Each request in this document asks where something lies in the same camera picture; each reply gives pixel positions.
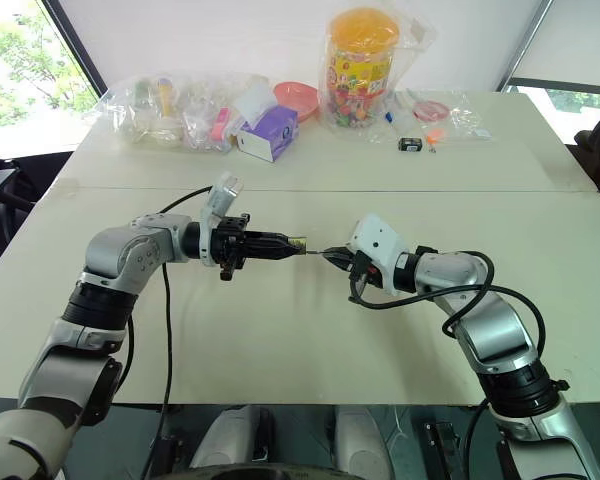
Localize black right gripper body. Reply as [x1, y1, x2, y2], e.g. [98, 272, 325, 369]
[348, 251, 384, 302]

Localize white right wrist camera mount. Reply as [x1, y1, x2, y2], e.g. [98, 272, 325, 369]
[346, 213, 410, 297]

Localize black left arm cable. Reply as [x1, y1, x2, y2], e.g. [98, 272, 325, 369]
[147, 185, 216, 480]

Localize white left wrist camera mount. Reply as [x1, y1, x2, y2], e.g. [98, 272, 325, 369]
[198, 171, 245, 269]

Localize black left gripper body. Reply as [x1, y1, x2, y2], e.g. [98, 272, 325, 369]
[213, 213, 252, 283]

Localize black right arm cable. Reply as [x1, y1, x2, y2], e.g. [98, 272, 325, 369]
[348, 252, 549, 480]

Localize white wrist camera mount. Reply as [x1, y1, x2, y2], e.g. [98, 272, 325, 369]
[198, 171, 245, 269]
[346, 213, 410, 297]

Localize pink plastic bowl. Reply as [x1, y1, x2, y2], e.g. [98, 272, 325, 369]
[273, 80, 321, 123]

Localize white rounded shell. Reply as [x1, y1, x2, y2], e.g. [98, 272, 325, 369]
[331, 403, 397, 472]
[189, 403, 277, 472]

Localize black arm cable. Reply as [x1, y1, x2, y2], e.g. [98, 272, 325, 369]
[147, 185, 216, 480]
[348, 252, 549, 480]

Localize small clear plastic bag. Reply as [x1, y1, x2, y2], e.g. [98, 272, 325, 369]
[448, 93, 495, 142]

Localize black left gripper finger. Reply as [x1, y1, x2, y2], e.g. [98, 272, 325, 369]
[243, 244, 294, 262]
[244, 230, 294, 248]

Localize pink ring in bag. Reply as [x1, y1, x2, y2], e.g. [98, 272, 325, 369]
[411, 99, 452, 122]

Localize black flat bracket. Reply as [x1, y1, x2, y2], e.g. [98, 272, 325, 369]
[421, 421, 462, 475]

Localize clear plastic bag of toys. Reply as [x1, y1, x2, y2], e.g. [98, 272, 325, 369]
[81, 71, 277, 155]

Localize candy jar in plastic bag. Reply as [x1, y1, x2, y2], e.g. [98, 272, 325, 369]
[316, 5, 439, 145]

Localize orange-lidded jar of sweets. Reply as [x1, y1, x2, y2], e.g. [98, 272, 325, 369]
[323, 8, 401, 131]

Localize white roller blind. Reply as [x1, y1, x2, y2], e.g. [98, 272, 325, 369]
[508, 0, 600, 87]

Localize purple tissue box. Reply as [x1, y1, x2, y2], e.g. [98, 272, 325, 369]
[235, 103, 300, 164]

